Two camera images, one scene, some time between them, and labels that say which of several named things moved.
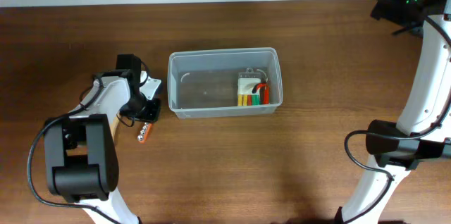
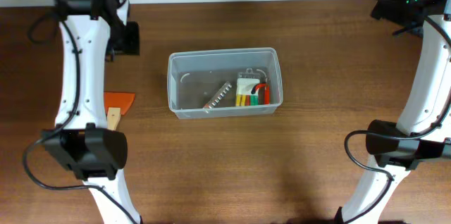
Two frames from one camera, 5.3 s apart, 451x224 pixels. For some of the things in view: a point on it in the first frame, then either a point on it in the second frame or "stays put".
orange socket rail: [142, 135] -> [216, 97]
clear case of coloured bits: [246, 81] stays put
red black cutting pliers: [264, 91] stays put
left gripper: [151, 110] -> [130, 38]
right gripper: [384, 4] stays put
